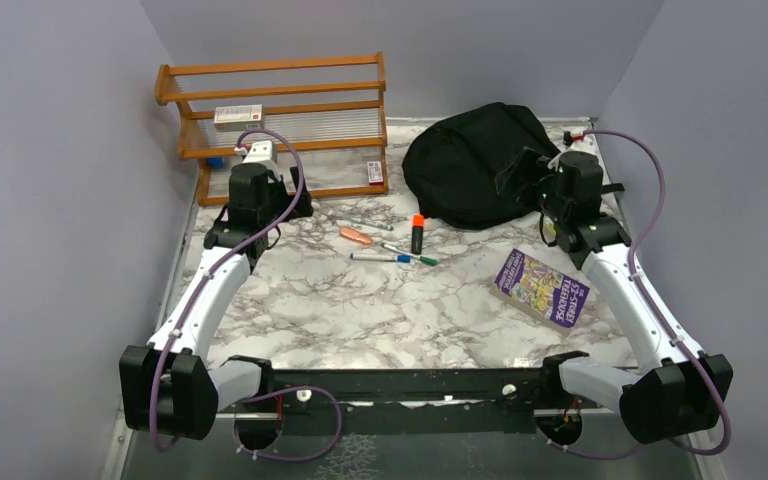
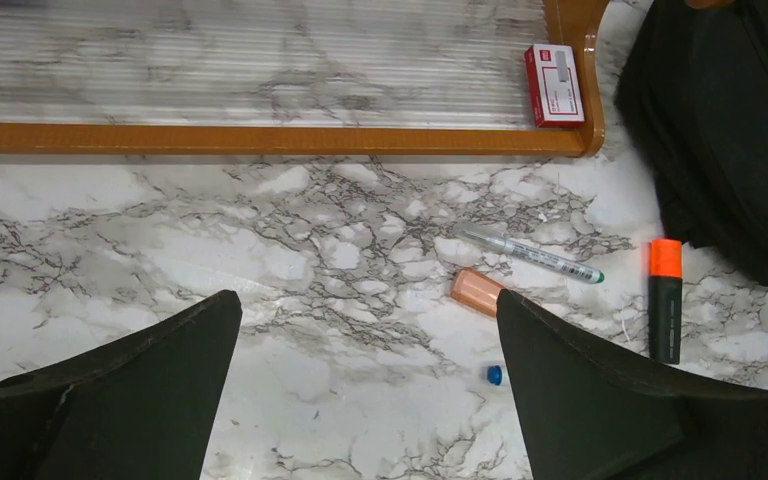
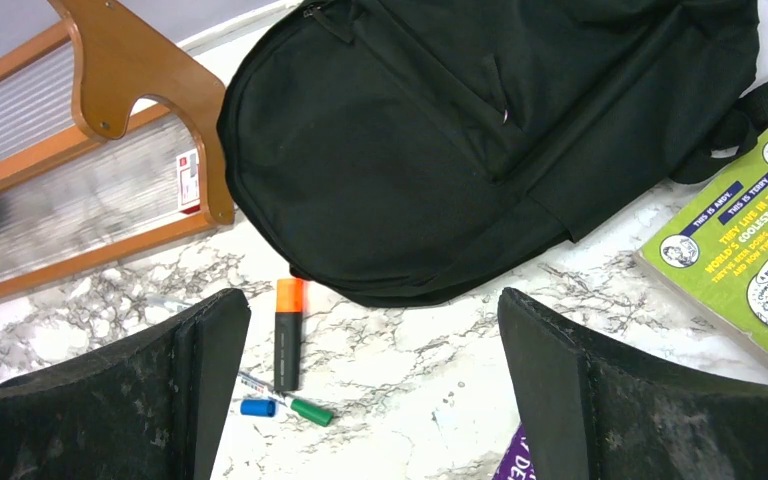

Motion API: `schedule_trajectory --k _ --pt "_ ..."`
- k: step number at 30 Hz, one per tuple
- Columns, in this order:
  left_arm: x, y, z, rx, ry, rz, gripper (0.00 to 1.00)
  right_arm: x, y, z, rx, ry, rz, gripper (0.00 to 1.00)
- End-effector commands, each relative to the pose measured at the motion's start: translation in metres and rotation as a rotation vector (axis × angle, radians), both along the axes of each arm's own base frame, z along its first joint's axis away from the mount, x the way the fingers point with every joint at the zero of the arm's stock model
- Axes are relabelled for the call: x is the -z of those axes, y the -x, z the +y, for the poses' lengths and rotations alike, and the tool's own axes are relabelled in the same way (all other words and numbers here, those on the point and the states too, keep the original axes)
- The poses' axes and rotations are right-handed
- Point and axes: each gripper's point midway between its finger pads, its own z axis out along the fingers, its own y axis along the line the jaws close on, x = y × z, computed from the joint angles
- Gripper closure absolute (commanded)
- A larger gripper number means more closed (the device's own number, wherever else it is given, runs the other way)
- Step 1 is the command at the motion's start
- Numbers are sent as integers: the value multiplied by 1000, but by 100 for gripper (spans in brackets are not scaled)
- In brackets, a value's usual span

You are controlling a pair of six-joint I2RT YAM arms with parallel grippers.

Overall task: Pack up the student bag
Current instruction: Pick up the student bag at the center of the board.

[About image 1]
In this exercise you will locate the orange black highlighter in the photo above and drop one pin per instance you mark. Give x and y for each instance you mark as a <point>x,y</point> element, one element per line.
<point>417,234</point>

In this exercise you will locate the blue object under shelf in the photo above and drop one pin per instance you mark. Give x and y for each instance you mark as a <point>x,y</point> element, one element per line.
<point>215,162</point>

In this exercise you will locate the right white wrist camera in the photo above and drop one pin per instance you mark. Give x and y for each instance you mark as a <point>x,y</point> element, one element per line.
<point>555,164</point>

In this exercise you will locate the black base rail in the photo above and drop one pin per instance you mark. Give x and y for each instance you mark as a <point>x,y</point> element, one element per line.
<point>317,402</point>

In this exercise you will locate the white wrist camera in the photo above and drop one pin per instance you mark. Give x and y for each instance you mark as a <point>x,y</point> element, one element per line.
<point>261,152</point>
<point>555,164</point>

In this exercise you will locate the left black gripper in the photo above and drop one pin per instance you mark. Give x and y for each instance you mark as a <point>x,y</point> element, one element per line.
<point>289,198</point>

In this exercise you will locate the green capped marker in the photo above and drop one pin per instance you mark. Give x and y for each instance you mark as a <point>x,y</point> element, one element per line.
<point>420,258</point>

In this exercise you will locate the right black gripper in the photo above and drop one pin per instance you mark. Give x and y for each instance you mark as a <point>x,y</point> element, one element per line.
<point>529,164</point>

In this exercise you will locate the black student backpack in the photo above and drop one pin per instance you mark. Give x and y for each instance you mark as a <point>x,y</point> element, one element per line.
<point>451,166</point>

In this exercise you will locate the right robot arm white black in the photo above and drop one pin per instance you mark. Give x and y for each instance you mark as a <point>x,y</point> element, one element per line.
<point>679,389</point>

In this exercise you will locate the grey black pen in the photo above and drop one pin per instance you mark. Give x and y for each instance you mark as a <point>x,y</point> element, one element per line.
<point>360,222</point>

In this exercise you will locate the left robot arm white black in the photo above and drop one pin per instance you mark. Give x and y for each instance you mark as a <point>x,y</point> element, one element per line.
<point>167,386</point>

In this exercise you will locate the small red white box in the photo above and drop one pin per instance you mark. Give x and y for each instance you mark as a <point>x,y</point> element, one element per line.
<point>375,173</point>

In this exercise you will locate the white red box on shelf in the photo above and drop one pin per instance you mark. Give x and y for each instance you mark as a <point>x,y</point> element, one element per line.
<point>238,118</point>

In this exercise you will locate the copper orange pen case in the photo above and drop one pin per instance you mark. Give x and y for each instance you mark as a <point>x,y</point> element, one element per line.
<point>355,236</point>

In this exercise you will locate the blue capped marker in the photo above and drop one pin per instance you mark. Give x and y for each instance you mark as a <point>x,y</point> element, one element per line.
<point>389,258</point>

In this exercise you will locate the purple treehouse book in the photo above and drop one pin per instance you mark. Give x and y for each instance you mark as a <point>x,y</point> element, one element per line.
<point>540,291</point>

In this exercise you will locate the wooden shelf rack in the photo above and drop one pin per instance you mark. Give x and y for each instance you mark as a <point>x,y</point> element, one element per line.
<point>330,109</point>

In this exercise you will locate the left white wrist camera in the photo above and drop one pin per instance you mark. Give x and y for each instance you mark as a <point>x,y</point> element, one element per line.
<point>261,152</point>

